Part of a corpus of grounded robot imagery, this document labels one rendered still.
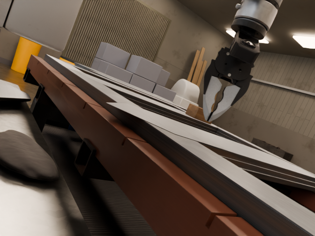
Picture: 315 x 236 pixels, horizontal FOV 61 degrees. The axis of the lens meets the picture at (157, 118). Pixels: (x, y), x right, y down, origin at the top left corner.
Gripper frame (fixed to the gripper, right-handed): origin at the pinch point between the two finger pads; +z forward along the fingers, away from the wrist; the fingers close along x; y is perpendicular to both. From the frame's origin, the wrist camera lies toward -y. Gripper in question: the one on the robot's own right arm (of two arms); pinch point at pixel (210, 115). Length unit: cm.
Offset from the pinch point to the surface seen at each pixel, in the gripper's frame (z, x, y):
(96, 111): 7.1, 19.5, -10.2
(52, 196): 21.6, 19.1, -16.1
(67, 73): 5.9, 41.7, 21.7
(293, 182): 7.3, -26.6, 12.4
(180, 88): -17, 30, 544
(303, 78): -191, -279, 777
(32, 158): 18.9, 26.1, -12.7
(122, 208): 34.7, 10.1, 17.3
